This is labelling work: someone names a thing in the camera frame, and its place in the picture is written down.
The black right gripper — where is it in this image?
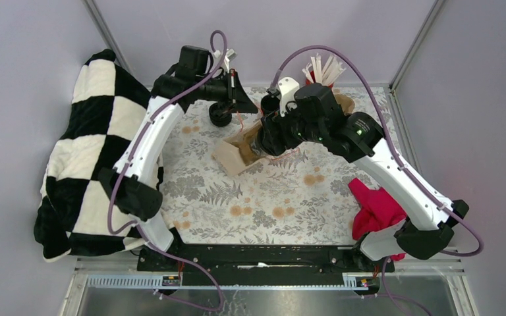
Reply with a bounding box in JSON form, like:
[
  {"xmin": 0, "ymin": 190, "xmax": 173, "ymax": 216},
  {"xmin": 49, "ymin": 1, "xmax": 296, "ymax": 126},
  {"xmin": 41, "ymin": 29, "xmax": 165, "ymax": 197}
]
[{"xmin": 260, "ymin": 99, "xmax": 325, "ymax": 156}]

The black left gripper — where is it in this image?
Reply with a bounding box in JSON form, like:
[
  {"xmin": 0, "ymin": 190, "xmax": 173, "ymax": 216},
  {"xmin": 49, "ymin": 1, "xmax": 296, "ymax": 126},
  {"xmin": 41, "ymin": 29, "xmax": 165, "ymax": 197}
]
[{"xmin": 194, "ymin": 68, "xmax": 258, "ymax": 113}]

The stack of black cups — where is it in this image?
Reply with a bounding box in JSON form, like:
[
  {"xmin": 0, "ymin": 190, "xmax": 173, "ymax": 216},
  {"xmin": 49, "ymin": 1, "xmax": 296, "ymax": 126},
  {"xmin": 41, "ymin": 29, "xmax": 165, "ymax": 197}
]
[{"xmin": 260, "ymin": 95, "xmax": 280, "ymax": 115}]

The tan paper bag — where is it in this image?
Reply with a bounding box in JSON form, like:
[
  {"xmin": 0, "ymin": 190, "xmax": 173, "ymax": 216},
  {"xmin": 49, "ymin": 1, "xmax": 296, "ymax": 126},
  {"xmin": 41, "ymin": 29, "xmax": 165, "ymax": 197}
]
[{"xmin": 211, "ymin": 111, "xmax": 302, "ymax": 178}]

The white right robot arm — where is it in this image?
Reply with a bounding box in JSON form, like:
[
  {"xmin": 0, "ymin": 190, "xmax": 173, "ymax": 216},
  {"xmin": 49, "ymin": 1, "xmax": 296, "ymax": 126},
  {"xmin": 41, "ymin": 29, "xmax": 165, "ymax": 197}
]
[{"xmin": 254, "ymin": 83, "xmax": 468, "ymax": 271}]

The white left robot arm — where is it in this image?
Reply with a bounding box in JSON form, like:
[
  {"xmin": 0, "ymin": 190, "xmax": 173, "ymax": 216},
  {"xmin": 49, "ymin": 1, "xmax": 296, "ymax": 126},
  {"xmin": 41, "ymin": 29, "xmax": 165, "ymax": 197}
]
[{"xmin": 99, "ymin": 45, "xmax": 258, "ymax": 271}]

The red cup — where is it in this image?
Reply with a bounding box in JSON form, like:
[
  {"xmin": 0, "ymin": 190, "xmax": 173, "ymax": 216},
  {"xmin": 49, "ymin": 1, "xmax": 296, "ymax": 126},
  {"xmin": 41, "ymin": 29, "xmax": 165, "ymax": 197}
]
[{"xmin": 305, "ymin": 71, "xmax": 317, "ymax": 85}]

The brown cardboard cup carrier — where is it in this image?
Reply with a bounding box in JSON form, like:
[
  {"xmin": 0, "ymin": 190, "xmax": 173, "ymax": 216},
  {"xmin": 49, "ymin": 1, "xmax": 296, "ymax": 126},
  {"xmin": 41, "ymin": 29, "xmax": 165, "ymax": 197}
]
[{"xmin": 334, "ymin": 93, "xmax": 355, "ymax": 115}]

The white wrapped straws bundle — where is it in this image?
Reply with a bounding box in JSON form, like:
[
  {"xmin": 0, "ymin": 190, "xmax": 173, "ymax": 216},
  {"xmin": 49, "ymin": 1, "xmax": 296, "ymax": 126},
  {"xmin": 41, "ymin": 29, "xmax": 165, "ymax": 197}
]
[{"xmin": 302, "ymin": 53, "xmax": 345, "ymax": 88}]

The floral tablecloth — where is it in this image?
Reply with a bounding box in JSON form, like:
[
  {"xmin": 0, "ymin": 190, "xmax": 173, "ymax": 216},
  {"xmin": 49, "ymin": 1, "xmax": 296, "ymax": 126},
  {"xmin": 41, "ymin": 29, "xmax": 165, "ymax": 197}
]
[{"xmin": 161, "ymin": 101, "xmax": 378, "ymax": 245}]

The crumpled magenta cloth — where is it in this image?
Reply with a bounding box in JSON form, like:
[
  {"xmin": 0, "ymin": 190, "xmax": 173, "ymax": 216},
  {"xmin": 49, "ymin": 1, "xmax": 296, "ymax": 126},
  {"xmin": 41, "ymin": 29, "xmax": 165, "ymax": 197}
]
[{"xmin": 348, "ymin": 178, "xmax": 407, "ymax": 240}]

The black white checkered blanket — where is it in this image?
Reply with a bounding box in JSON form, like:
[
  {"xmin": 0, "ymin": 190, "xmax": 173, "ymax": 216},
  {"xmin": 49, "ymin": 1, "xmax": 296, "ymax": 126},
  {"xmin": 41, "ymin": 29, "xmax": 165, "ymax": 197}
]
[{"xmin": 34, "ymin": 49, "xmax": 150, "ymax": 263}]

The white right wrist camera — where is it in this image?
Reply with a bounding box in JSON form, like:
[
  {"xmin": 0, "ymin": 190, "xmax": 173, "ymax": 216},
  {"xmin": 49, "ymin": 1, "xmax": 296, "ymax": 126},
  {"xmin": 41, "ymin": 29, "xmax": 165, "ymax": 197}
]
[{"xmin": 277, "ymin": 77, "xmax": 300, "ymax": 117}]

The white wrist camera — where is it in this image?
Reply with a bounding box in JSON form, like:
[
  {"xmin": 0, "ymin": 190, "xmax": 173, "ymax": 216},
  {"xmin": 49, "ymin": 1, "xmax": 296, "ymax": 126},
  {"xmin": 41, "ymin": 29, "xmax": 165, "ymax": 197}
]
[
  {"xmin": 277, "ymin": 77, "xmax": 300, "ymax": 117},
  {"xmin": 212, "ymin": 49, "xmax": 237, "ymax": 72}
]

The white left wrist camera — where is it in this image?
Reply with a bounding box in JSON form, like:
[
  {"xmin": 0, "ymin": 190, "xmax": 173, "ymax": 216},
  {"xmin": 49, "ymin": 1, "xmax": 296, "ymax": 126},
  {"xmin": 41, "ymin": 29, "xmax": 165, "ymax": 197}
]
[{"xmin": 212, "ymin": 49, "xmax": 237, "ymax": 72}]

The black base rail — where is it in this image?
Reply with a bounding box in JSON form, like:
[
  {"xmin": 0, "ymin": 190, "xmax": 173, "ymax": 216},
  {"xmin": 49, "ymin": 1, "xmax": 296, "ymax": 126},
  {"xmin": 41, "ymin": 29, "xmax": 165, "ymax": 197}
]
[{"xmin": 136, "ymin": 244, "xmax": 395, "ymax": 287}]

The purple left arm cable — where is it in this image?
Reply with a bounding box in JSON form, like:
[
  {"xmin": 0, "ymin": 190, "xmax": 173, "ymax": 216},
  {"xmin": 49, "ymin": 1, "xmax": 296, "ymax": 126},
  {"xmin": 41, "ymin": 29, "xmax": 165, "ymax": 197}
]
[{"xmin": 107, "ymin": 30, "xmax": 229, "ymax": 312}]

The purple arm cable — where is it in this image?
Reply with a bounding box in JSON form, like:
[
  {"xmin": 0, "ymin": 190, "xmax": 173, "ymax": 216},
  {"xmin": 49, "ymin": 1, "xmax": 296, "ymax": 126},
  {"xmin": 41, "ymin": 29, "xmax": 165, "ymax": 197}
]
[
  {"xmin": 269, "ymin": 45, "xmax": 484, "ymax": 316},
  {"xmin": 107, "ymin": 30, "xmax": 229, "ymax": 312}
]

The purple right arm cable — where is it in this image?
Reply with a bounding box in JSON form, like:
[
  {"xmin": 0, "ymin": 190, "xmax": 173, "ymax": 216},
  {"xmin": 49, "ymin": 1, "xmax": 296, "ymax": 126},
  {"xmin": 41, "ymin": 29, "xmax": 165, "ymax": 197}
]
[{"xmin": 269, "ymin": 45, "xmax": 484, "ymax": 316}]

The aluminium front frame rail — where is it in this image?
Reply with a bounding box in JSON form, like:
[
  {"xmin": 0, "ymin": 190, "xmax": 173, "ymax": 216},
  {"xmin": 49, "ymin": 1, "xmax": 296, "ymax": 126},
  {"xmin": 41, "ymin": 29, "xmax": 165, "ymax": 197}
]
[{"xmin": 61, "ymin": 244, "xmax": 478, "ymax": 315}]

